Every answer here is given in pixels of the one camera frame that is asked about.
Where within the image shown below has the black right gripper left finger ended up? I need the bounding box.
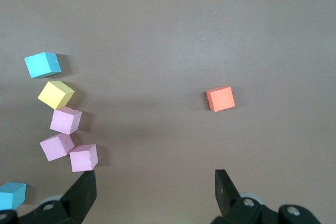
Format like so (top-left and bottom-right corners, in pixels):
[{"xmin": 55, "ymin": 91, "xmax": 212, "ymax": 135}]
[{"xmin": 15, "ymin": 170, "xmax": 98, "ymax": 224}]

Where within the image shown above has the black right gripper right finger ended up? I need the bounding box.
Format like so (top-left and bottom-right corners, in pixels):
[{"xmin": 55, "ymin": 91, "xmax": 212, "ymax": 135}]
[{"xmin": 211, "ymin": 169, "xmax": 321, "ymax": 224}]

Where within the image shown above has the pink foam cube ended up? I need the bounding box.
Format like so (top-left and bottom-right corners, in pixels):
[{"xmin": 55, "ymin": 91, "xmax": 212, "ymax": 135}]
[
  {"xmin": 49, "ymin": 106, "xmax": 82, "ymax": 135},
  {"xmin": 39, "ymin": 133, "xmax": 76, "ymax": 162},
  {"xmin": 69, "ymin": 144, "xmax": 99, "ymax": 173}
]

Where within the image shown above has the blue foam cube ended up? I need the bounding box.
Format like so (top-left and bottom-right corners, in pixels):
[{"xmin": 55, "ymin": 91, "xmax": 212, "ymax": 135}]
[
  {"xmin": 24, "ymin": 51, "xmax": 62, "ymax": 79},
  {"xmin": 0, "ymin": 182, "xmax": 27, "ymax": 210}
]

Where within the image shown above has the orange foam cube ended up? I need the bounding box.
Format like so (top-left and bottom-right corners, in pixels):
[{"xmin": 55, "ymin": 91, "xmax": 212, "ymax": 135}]
[{"xmin": 205, "ymin": 86, "xmax": 236, "ymax": 113}]

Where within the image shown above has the yellow foam cube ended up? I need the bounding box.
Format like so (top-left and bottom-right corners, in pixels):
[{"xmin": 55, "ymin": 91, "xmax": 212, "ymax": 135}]
[{"xmin": 37, "ymin": 80, "xmax": 76, "ymax": 110}]

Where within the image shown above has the brown table cover sheet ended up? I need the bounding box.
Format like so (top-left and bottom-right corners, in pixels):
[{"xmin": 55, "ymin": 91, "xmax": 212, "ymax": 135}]
[{"xmin": 0, "ymin": 0, "xmax": 336, "ymax": 224}]

